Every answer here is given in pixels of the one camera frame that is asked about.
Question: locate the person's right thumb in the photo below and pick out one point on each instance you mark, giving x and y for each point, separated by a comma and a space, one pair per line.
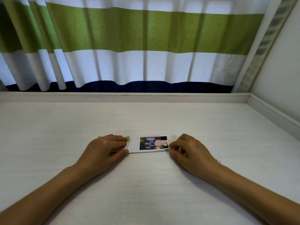
176, 155

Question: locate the person's left middle finger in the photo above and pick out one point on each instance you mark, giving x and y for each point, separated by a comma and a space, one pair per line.
116, 137

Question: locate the person's right forearm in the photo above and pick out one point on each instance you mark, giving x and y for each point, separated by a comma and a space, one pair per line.
260, 196

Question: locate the person's left forearm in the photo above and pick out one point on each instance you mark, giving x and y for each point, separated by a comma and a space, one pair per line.
35, 199

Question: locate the person's right hand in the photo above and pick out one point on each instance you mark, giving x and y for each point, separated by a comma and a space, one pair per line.
199, 159

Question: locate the person's left hand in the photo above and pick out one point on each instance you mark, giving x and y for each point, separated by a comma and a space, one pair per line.
98, 153

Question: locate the small white photo flip book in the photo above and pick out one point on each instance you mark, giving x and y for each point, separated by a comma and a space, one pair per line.
150, 144

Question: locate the grey patterned trim strip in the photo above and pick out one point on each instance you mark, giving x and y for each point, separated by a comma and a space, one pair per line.
264, 44

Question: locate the green white navy striped curtain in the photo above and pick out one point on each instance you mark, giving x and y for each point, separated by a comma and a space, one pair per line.
131, 42

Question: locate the person's left thumb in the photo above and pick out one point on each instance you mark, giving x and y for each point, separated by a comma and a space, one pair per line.
120, 154

